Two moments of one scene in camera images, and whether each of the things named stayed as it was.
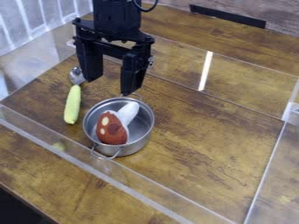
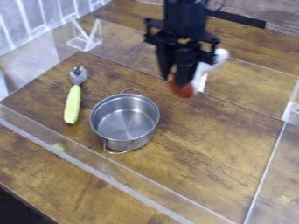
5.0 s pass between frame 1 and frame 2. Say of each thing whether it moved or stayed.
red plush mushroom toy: moved
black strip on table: stayed
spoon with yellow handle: stayed
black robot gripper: moved
